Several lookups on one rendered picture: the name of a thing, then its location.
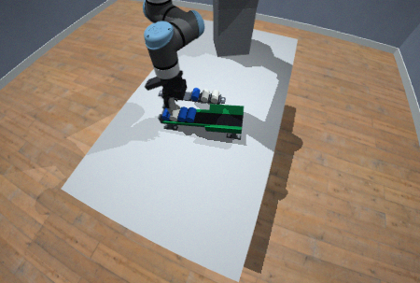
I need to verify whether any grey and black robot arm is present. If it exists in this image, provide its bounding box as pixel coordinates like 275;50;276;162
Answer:
143;0;204;91

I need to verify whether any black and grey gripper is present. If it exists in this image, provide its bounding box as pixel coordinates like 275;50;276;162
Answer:
161;70;188;116

